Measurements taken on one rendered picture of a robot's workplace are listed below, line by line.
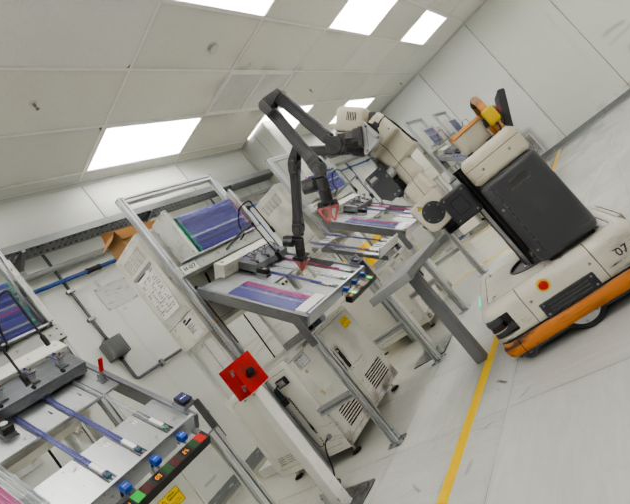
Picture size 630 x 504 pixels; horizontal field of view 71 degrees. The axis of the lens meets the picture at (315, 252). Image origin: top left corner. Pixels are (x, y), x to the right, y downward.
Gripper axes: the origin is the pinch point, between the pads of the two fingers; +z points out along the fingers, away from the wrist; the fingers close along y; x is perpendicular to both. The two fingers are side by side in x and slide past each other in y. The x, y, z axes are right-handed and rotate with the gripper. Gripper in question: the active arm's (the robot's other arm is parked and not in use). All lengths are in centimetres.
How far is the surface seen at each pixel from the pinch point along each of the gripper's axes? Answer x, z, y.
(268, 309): 7.8, 2.0, 49.0
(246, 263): -28.7, -7.5, 16.2
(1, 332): -49, -25, 141
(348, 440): 46, 71, 50
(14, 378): -37, -11, 147
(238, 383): 20, 14, 92
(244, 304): -7.5, 1.4, 48.7
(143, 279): -83, -5, 48
